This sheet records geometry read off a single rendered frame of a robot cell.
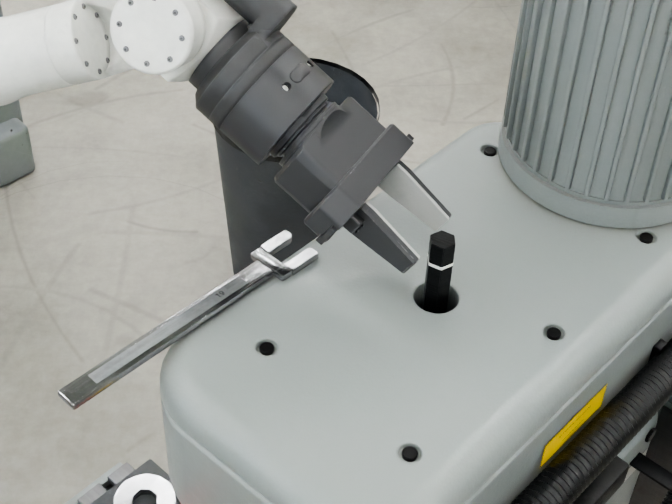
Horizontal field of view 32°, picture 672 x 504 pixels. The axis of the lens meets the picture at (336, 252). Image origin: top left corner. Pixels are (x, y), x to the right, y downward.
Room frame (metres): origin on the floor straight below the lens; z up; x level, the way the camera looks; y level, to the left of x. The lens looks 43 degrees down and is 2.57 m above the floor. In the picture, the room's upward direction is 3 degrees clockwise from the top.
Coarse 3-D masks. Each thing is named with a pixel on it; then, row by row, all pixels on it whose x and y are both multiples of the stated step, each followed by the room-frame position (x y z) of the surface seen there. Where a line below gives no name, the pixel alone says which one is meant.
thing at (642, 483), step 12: (660, 408) 0.89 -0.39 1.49; (660, 420) 0.89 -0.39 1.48; (660, 432) 0.88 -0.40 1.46; (660, 444) 0.88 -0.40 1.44; (648, 456) 0.88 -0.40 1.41; (660, 456) 0.88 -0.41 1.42; (648, 480) 0.88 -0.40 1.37; (636, 492) 0.88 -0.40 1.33; (648, 492) 0.87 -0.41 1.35; (660, 492) 0.87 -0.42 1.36
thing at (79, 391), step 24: (288, 240) 0.72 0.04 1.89; (264, 264) 0.69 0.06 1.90; (288, 264) 0.69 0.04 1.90; (216, 288) 0.66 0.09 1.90; (240, 288) 0.66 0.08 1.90; (192, 312) 0.63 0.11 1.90; (216, 312) 0.64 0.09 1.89; (144, 336) 0.61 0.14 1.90; (168, 336) 0.61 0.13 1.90; (120, 360) 0.58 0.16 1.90; (144, 360) 0.58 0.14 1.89; (72, 384) 0.56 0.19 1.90; (96, 384) 0.56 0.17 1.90; (72, 408) 0.54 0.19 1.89
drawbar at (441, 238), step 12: (432, 240) 0.67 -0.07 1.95; (444, 240) 0.67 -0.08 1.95; (432, 252) 0.66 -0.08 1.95; (444, 252) 0.66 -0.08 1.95; (444, 264) 0.66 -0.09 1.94; (432, 276) 0.66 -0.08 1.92; (444, 276) 0.66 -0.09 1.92; (432, 288) 0.66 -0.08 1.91; (444, 288) 0.66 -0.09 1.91; (432, 300) 0.66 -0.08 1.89; (444, 300) 0.66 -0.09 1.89; (432, 312) 0.66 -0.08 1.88; (444, 312) 0.66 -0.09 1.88
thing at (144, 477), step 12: (144, 468) 1.04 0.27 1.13; (156, 468) 1.04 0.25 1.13; (132, 480) 1.01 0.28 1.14; (144, 480) 1.01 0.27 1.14; (156, 480) 1.01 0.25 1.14; (168, 480) 1.02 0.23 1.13; (108, 492) 0.99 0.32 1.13; (120, 492) 0.98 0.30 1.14; (132, 492) 0.99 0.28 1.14; (144, 492) 0.99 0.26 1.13; (156, 492) 0.99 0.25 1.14; (168, 492) 0.99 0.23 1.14
